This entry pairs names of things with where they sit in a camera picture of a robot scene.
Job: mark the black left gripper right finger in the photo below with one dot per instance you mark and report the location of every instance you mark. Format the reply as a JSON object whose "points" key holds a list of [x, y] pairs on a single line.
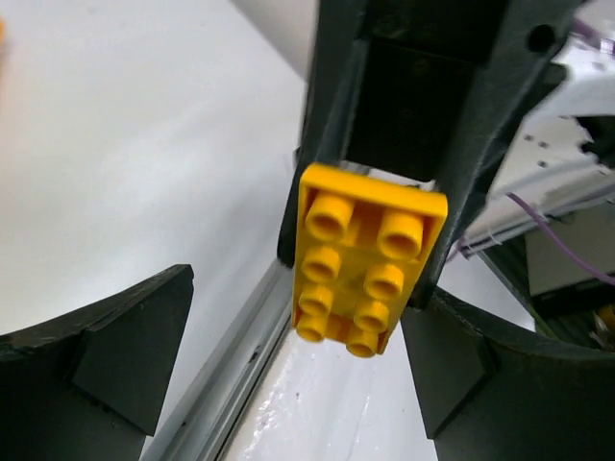
{"points": [[490, 390]]}

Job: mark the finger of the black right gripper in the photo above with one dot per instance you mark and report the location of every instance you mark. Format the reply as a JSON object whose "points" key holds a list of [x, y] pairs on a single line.
{"points": [[338, 56], [530, 33]]}

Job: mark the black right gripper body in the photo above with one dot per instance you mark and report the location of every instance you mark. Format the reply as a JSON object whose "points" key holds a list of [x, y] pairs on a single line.
{"points": [[423, 56]]}

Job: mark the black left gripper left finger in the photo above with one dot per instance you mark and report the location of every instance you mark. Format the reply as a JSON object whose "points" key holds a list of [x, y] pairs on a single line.
{"points": [[90, 384]]}

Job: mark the yellow lego plate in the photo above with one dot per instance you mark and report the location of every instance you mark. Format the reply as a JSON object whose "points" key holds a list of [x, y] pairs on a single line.
{"points": [[361, 246]]}

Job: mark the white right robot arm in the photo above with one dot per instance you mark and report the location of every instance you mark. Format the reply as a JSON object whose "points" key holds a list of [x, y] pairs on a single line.
{"points": [[573, 144]]}

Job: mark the aluminium table edge rail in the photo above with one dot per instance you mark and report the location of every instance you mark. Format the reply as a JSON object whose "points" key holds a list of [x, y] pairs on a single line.
{"points": [[234, 332]]}

